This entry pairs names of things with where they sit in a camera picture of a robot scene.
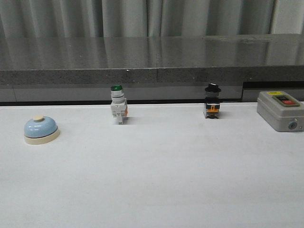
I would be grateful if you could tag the blue and cream call bell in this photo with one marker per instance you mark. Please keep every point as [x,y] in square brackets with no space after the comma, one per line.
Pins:
[40,130]

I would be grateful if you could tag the grey granite counter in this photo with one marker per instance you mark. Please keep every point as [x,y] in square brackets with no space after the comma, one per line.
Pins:
[54,71]

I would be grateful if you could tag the grey pleated curtain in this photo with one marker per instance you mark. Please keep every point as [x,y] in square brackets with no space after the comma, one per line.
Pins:
[148,18]

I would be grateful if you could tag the green pushbutton switch, white body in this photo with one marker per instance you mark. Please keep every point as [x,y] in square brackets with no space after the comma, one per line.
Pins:
[119,106]

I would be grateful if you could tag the black rotary selector switch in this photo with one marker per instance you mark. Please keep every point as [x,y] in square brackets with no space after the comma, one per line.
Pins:
[212,103]

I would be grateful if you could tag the grey on-off switch box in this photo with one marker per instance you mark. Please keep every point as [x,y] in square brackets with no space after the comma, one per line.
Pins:
[283,112]

